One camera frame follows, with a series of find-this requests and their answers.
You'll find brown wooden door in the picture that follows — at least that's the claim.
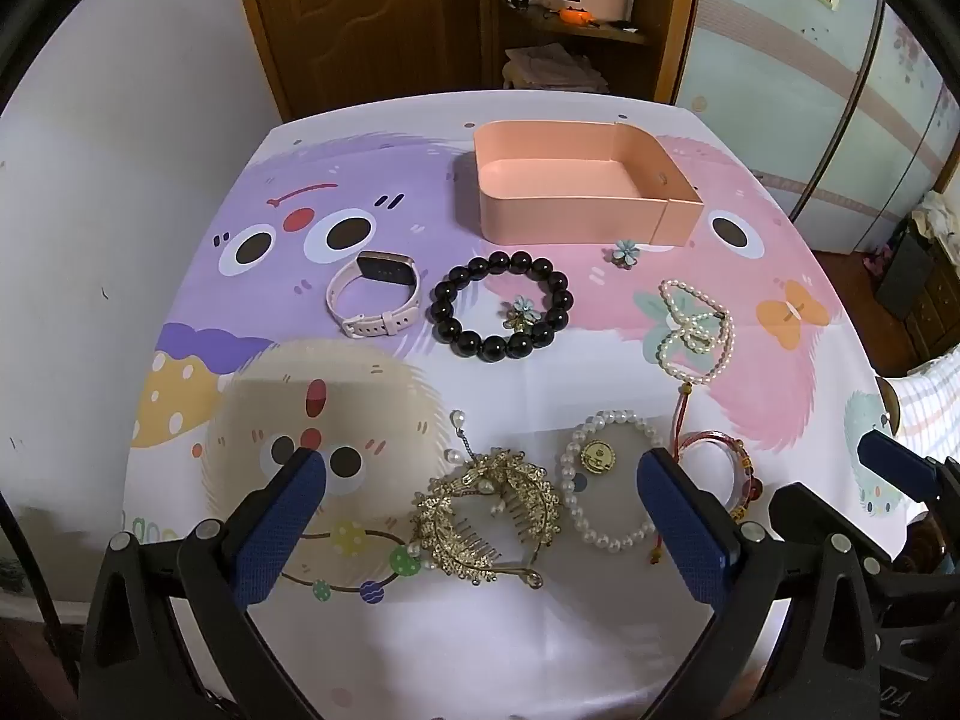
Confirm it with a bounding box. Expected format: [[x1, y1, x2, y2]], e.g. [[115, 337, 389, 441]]
[[229, 0, 492, 119]]

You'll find folded beige cloth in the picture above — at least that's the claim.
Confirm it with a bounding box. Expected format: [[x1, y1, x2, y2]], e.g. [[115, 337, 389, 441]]
[[504, 43, 608, 91]]

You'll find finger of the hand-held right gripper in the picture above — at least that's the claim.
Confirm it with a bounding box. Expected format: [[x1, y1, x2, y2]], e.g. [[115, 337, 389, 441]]
[[857, 427, 960, 507], [769, 481, 901, 578]]

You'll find brown wooden shelf cabinet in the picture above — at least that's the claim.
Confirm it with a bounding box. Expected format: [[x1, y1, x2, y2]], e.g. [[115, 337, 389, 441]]
[[487, 0, 707, 102]]

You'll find checked bed sheet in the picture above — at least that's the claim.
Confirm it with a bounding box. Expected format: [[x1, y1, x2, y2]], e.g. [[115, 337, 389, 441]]
[[896, 349, 960, 466]]

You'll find black cable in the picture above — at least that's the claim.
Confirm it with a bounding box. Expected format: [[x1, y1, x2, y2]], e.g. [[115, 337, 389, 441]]
[[0, 491, 76, 698]]

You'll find red string bracelet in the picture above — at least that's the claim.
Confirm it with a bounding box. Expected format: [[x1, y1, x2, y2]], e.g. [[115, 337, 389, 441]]
[[646, 381, 764, 567]]

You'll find dark wooden drawer cabinet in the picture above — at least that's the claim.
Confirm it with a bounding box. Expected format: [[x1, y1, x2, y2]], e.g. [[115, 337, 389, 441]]
[[876, 214, 960, 372]]

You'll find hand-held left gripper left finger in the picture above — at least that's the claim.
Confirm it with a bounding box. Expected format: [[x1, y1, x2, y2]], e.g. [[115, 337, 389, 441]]
[[79, 448, 331, 720]]

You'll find gold leaf hair comb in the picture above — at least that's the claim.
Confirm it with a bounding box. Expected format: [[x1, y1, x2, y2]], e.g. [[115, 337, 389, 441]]
[[409, 409, 563, 590]]

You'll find pearl bracelet with gold charm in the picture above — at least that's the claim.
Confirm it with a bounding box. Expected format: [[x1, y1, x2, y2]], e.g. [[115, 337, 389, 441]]
[[561, 409, 668, 554]]

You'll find cartoon printed tablecloth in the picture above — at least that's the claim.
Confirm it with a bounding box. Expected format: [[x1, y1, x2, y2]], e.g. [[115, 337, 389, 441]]
[[127, 90, 912, 720]]

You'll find pink plastic tray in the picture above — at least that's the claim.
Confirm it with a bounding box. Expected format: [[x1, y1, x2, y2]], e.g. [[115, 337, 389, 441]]
[[472, 120, 706, 247]]

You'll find black bead bracelet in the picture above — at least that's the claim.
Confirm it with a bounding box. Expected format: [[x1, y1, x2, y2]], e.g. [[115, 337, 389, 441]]
[[427, 253, 575, 359]]

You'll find small pearl necklace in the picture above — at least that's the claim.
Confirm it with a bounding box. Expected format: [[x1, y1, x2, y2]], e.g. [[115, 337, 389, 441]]
[[656, 279, 737, 383]]

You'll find pink smartwatch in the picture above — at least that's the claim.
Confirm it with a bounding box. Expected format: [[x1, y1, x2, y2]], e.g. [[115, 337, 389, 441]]
[[325, 250, 421, 337]]

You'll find pastel wardrobe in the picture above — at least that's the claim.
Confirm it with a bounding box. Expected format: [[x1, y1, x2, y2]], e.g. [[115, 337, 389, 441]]
[[671, 0, 960, 256]]

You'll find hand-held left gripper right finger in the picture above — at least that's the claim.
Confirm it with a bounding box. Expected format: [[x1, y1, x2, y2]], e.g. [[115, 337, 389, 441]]
[[637, 448, 882, 720]]

